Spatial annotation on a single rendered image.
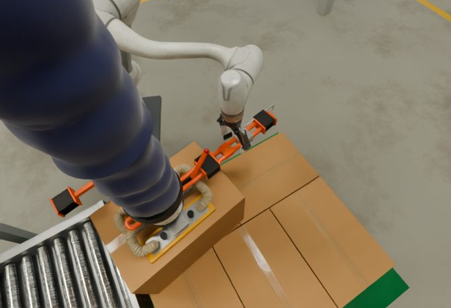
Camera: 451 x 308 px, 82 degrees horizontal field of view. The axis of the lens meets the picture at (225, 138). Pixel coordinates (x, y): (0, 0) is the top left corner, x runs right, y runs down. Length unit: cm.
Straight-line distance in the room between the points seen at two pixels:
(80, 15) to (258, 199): 142
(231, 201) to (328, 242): 68
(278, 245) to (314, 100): 168
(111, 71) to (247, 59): 60
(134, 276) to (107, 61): 94
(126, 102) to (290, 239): 131
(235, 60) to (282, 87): 194
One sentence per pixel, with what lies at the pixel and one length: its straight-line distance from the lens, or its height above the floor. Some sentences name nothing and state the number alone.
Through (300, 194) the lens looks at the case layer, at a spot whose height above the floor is 54.
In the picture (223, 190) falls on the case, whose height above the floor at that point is 94.
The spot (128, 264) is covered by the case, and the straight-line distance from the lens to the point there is 125.
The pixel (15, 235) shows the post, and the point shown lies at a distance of 212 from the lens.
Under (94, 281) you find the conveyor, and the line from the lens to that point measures 180.
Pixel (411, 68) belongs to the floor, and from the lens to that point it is 357.
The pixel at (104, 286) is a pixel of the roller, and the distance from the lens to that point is 171.
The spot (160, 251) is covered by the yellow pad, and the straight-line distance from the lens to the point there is 120.
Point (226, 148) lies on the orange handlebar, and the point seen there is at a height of 109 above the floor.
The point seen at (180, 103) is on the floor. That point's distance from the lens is 278.
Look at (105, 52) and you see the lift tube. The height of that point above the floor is 183.
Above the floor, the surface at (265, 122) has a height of 110.
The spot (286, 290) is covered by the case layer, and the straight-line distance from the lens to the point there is 158.
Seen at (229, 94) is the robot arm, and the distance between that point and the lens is 86.
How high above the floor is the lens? 211
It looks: 59 degrees down
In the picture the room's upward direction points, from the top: 5 degrees counter-clockwise
